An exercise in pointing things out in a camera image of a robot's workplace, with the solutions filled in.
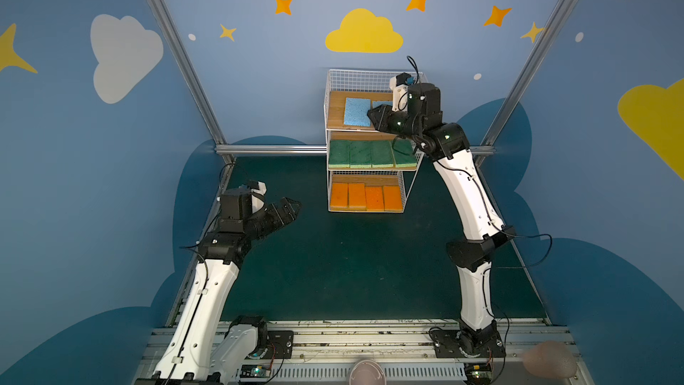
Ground orange sponge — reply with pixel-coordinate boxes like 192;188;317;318
347;183;368;211
330;182;349;211
365;186;385;212
382;185;404;212

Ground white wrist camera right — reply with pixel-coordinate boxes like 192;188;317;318
389;72;414;112

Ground green sponge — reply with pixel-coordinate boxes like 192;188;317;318
370;140;395;169
390;138;418;169
349;141;372;169
328;140;350;169

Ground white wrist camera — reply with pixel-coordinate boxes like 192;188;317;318
245;180;267;213
389;72;414;112

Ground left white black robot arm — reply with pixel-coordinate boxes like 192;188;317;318
137;181;302;384

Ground blue sponge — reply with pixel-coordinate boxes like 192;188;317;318
372;101;393;109
343;97;372;128

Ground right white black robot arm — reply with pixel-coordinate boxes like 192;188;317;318
368;83;512;333

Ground green circuit board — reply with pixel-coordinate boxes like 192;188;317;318
240;365;272;381
463;364;493;385

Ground white wire wooden shelf rack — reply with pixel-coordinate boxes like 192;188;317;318
323;69;423;214

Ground pink bowl front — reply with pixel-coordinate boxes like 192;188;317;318
348;359;387;385

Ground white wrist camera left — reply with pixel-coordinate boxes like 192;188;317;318
245;180;267;213

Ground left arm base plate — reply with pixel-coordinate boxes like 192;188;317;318
254;331;294;359

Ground blue sponge front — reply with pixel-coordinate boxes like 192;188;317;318
372;101;393;109

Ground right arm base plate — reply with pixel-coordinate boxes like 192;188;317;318
427;325;506;358

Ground left green circuit board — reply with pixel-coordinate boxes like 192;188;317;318
240;365;272;381

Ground right green circuit board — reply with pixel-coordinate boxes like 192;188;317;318
463;364;493;385

